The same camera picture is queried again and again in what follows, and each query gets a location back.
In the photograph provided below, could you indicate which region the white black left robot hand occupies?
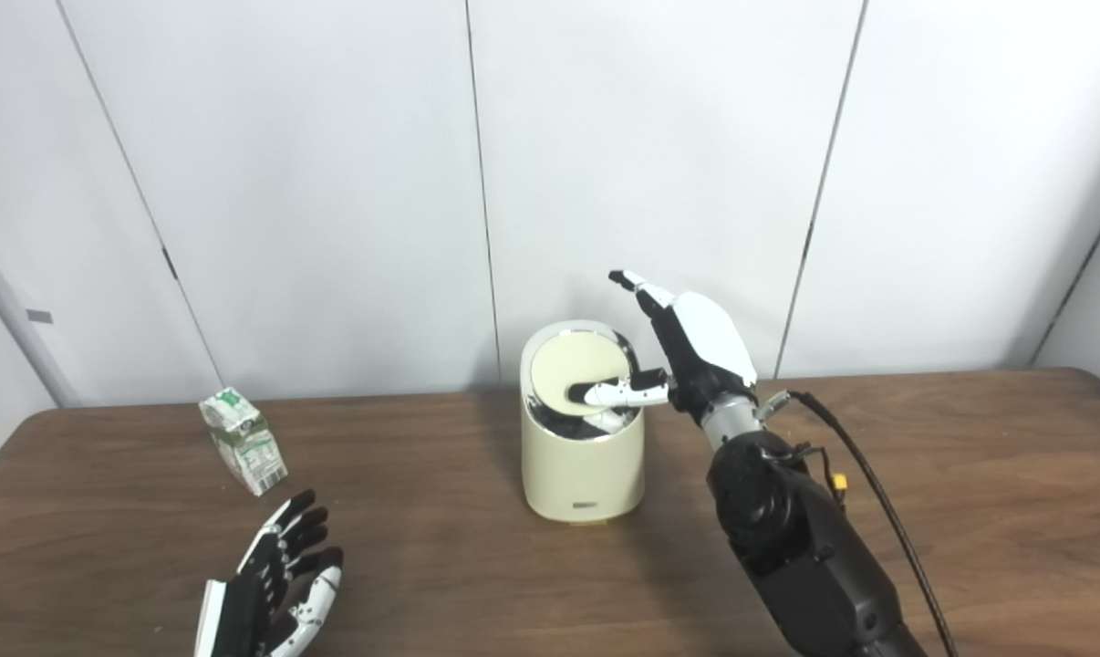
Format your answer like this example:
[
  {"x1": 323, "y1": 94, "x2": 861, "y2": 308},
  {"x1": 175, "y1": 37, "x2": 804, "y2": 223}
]
[{"x1": 194, "y1": 490, "x2": 344, "y2": 657}]

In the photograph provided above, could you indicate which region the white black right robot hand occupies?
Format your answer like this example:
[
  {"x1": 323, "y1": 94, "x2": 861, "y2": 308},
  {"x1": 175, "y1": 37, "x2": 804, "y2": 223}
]
[{"x1": 568, "y1": 269, "x2": 759, "y2": 430}]

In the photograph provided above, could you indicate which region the cream-colored round bin lid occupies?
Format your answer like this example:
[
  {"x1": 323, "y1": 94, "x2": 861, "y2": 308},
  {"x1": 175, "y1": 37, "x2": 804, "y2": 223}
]
[{"x1": 530, "y1": 330, "x2": 638, "y2": 418}]

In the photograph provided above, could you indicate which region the green white milk carton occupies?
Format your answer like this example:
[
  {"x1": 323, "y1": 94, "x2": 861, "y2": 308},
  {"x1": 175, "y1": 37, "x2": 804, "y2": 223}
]
[{"x1": 198, "y1": 387, "x2": 289, "y2": 496}]

